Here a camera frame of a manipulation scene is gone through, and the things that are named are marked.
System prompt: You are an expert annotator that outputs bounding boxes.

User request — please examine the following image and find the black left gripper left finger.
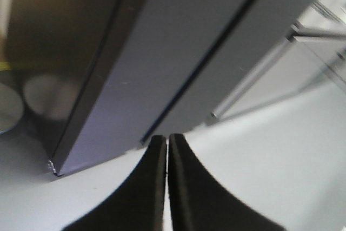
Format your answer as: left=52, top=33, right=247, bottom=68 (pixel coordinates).
left=63, top=135, right=167, bottom=230

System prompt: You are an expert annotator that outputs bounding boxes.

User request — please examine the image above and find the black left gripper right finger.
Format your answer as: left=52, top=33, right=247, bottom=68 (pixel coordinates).
left=168, top=134, right=285, bottom=230

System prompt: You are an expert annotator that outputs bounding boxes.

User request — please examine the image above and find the white fridge door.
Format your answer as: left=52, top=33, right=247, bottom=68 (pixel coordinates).
left=5, top=0, right=336, bottom=177

